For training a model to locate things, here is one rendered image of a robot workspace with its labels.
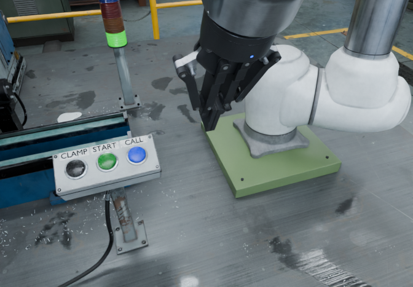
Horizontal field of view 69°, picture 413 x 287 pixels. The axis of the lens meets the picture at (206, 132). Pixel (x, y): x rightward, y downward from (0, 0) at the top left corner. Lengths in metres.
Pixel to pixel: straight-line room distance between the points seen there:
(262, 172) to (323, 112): 0.22
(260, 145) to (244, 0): 0.66
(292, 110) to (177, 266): 0.46
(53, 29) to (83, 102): 2.80
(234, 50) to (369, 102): 0.54
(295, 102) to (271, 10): 0.55
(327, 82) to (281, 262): 0.43
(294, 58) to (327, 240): 0.43
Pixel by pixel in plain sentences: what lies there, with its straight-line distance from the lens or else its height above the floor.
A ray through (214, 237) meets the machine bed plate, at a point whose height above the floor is 0.80.
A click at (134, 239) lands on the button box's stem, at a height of 0.81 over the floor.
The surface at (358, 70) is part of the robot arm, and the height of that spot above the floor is 1.11.
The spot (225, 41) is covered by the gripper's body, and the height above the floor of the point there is 1.32.
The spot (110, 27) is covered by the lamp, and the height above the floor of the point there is 1.10.
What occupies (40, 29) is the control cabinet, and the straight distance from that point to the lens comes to 3.99.
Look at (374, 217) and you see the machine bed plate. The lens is 0.86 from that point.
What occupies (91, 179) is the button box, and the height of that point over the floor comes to 1.05.
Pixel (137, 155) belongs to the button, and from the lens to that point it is 0.53.
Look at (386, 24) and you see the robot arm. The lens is 0.76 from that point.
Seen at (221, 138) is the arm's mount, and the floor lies 0.83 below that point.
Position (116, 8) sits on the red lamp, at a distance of 0.98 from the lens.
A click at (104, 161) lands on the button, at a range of 0.53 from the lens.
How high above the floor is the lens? 1.43
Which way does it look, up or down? 40 degrees down
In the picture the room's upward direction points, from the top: straight up
